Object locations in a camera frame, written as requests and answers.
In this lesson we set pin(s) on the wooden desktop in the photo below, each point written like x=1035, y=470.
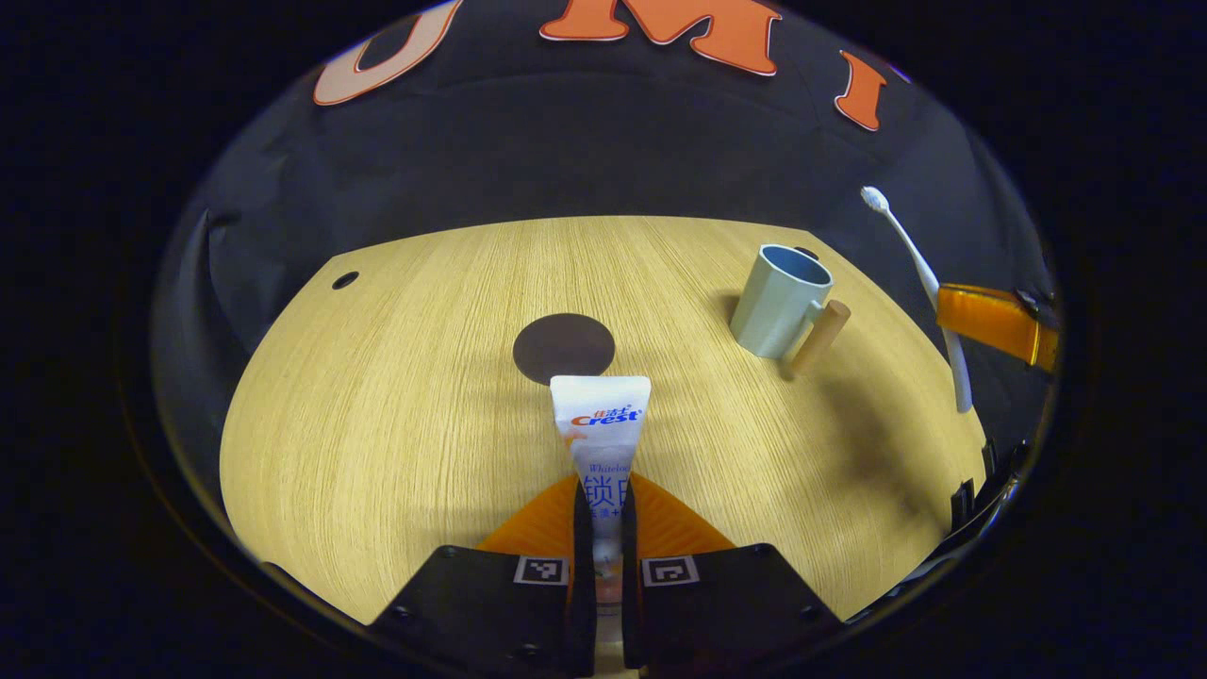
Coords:
x=396, y=424

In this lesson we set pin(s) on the white toothpaste tube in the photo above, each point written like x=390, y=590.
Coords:
x=601, y=424

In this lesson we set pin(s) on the white toothbrush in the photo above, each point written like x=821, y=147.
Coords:
x=960, y=377

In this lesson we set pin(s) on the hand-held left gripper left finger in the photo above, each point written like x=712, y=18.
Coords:
x=583, y=566

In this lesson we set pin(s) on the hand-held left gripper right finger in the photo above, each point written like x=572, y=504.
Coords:
x=629, y=585

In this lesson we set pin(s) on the black backdrop cloth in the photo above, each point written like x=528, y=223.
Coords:
x=566, y=141

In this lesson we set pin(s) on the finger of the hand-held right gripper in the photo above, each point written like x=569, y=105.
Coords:
x=990, y=321

